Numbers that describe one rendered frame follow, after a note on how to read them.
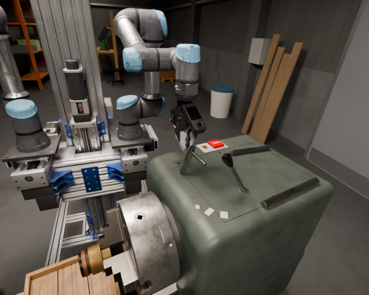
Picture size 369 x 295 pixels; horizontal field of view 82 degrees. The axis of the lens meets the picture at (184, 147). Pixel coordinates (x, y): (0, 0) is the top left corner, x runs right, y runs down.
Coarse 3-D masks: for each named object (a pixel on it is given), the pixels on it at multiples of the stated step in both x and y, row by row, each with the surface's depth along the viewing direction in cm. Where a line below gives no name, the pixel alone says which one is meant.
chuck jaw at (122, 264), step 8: (112, 256) 66; (120, 256) 66; (128, 256) 66; (104, 264) 64; (112, 264) 64; (120, 264) 64; (128, 264) 64; (112, 272) 64; (120, 272) 62; (128, 272) 62; (128, 280) 60; (136, 280) 60; (128, 288) 60; (144, 288) 61
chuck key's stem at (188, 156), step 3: (189, 147) 76; (192, 147) 76; (195, 147) 76; (189, 150) 76; (192, 150) 76; (189, 153) 76; (186, 156) 77; (189, 156) 77; (186, 159) 77; (189, 159) 77; (186, 162) 77; (189, 162) 78; (183, 165) 78; (186, 165) 78; (183, 168) 78; (186, 168) 79; (180, 171) 79; (183, 171) 79
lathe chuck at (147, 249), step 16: (128, 208) 66; (144, 208) 66; (128, 224) 61; (144, 224) 62; (128, 240) 63; (144, 240) 60; (160, 240) 61; (144, 256) 59; (160, 256) 60; (144, 272) 58; (160, 272) 61; (160, 288) 65
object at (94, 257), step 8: (88, 248) 66; (96, 248) 66; (104, 248) 67; (80, 256) 64; (88, 256) 64; (96, 256) 64; (104, 256) 66; (80, 264) 63; (88, 264) 64; (96, 264) 64; (88, 272) 64; (96, 272) 64
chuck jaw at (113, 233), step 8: (112, 208) 72; (112, 216) 69; (120, 216) 70; (112, 224) 69; (120, 224) 70; (104, 232) 68; (112, 232) 69; (120, 232) 70; (104, 240) 67; (112, 240) 68; (120, 240) 69
